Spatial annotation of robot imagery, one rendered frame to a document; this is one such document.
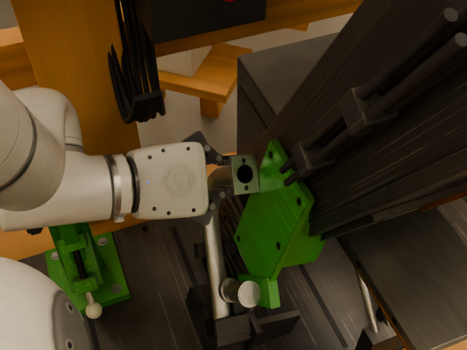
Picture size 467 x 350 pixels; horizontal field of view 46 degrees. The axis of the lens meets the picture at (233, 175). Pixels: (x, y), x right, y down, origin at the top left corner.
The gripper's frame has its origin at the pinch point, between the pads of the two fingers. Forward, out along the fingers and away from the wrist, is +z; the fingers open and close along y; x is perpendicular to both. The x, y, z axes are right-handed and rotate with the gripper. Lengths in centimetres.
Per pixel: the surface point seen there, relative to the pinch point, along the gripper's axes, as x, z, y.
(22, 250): 46, -26, -12
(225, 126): 165, 77, 20
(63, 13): 9.5, -20.1, 25.1
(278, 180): -7.9, 2.7, -1.1
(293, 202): -11.3, 2.7, -4.0
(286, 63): 6.3, 14.5, 17.4
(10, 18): 274, -5, 98
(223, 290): 5.6, -0.7, -17.6
